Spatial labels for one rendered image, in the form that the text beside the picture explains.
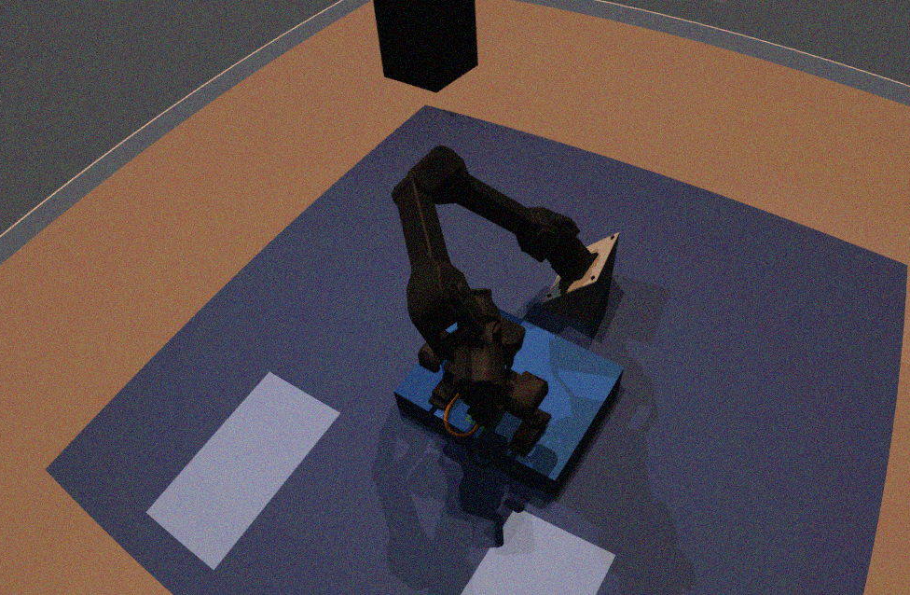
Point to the blue rectangular block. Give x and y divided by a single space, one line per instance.
541 449

